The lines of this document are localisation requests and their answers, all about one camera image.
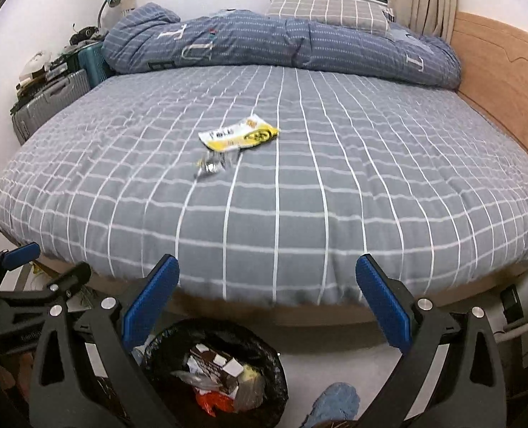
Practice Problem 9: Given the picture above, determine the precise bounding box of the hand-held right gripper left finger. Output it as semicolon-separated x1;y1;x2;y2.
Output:
27;253;181;428

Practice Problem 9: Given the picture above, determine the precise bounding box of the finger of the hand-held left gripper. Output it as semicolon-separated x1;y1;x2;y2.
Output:
0;262;92;309
0;241;41;295

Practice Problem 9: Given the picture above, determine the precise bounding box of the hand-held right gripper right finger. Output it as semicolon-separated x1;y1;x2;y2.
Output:
355;253;510;428

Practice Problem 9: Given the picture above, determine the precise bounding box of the dark brown snack box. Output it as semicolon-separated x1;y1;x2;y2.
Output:
188;343;244;393

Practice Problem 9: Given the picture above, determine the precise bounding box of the red plastic bag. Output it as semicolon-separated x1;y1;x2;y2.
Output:
195;388;238;413

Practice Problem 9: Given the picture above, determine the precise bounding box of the trash bin with black liner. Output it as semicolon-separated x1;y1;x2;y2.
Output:
132;319;289;428

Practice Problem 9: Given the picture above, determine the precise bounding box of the blue fuzzy slipper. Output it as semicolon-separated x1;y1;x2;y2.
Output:
306;382;363;428

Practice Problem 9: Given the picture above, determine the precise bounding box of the black power adapter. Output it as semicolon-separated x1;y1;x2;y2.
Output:
500;286;524;322

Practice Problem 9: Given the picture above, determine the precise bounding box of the small clear wrapper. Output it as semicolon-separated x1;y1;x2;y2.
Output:
193;151;240;178

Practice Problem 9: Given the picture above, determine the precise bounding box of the grey suitcase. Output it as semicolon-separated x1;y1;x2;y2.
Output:
11;69;91;146

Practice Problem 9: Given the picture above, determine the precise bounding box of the yellow snack packet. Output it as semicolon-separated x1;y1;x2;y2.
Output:
199;115;281;152

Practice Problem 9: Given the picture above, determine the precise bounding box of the white round object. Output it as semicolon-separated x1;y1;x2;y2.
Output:
21;51;53;76

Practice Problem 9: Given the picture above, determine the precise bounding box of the teal suitcase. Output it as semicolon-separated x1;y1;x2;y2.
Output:
77;42;113;90

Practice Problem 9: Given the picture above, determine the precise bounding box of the dark tangled object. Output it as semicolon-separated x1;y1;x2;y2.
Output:
70;24;104;47

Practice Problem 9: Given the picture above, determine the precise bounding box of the wooden headboard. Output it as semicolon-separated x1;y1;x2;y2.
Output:
449;11;528;174

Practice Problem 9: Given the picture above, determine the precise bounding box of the blue striped quilt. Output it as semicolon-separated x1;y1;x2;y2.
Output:
101;2;463;90

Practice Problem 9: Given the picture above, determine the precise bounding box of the grey checked pillow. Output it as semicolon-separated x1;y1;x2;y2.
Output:
264;0;396;36

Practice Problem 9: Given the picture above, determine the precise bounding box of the white cable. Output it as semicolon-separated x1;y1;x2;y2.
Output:
491;314;528;337

